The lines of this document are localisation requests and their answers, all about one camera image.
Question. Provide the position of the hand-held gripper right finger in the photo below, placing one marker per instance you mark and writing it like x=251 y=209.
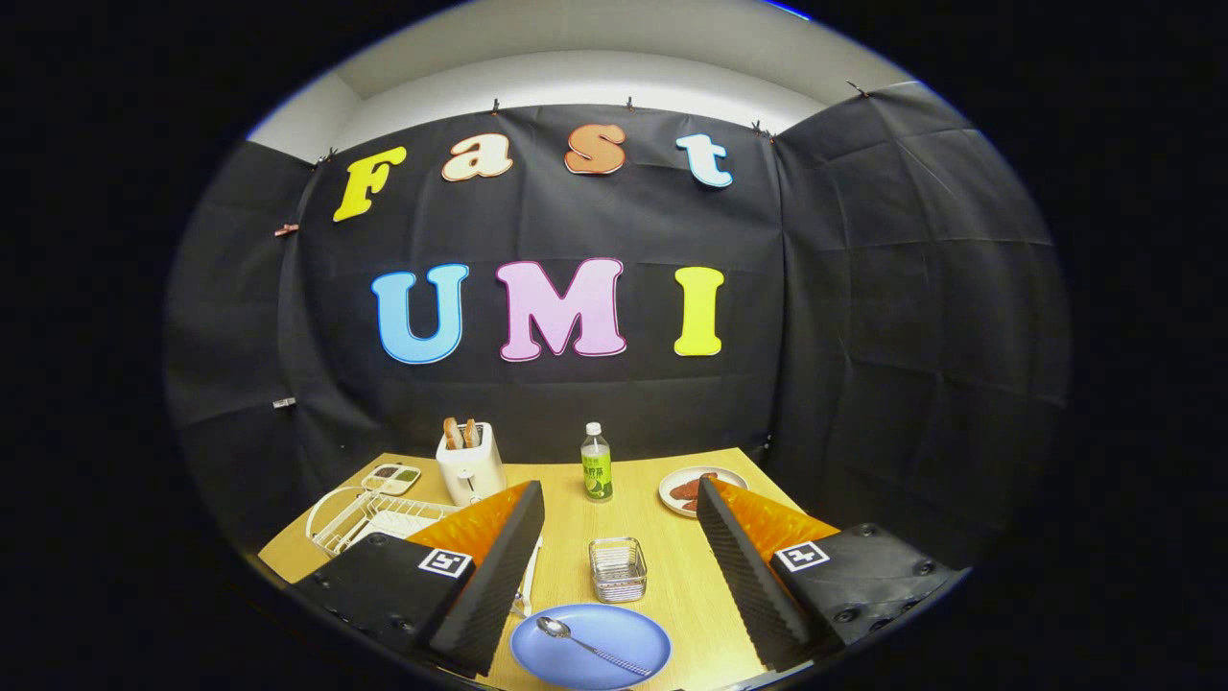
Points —
x=743 y=576

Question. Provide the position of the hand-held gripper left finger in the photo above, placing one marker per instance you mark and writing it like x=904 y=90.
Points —
x=499 y=576

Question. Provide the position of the metal spoon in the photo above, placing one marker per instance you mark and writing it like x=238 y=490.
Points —
x=552 y=627

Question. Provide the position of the blue plate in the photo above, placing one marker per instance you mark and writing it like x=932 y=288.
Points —
x=614 y=633

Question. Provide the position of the white plate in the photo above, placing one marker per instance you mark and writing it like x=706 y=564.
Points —
x=724 y=477

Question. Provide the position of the white toaster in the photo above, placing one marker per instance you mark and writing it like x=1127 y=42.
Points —
x=470 y=475

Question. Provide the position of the green label drink bottle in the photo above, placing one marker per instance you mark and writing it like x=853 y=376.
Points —
x=597 y=475

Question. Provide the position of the toast slice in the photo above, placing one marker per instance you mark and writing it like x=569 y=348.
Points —
x=470 y=434
x=451 y=434

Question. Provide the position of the white divided condiment tray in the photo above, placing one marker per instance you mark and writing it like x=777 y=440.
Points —
x=391 y=478

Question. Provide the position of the black backdrop cloth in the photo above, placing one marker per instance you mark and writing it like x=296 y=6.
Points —
x=624 y=403

